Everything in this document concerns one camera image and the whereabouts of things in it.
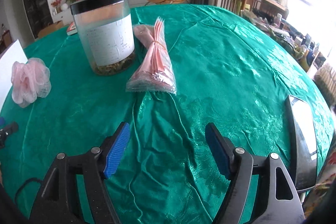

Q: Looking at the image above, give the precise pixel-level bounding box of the pink mesh bath sponge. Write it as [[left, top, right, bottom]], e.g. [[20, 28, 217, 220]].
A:
[[11, 58, 51, 108]]

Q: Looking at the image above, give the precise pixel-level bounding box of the white cardboard box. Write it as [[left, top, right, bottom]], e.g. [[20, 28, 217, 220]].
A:
[[0, 40, 27, 109]]

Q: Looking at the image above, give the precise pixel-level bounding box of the black glossy phone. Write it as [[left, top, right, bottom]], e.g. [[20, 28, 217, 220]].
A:
[[285, 95, 318, 193]]

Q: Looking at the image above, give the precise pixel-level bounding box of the brown cardboard box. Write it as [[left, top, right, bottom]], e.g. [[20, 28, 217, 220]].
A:
[[38, 20, 64, 38]]

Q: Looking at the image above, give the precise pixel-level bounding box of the orange book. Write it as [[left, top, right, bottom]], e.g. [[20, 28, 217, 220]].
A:
[[67, 22, 77, 36]]

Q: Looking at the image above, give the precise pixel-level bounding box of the red flower vase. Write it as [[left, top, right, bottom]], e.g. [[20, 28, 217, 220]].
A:
[[51, 0, 62, 14]]

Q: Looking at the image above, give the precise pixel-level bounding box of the green tablecloth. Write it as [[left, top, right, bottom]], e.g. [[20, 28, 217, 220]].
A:
[[1, 5, 334, 223]]

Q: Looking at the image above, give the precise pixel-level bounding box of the clear jar black lid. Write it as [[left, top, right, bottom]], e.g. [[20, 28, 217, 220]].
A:
[[73, 1, 135, 76]]

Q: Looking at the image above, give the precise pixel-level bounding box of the pink bag bundle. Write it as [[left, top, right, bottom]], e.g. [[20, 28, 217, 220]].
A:
[[126, 17, 177, 94]]

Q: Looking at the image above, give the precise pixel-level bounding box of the dark wooden chair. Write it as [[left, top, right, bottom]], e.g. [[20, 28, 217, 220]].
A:
[[215, 0, 289, 19]]

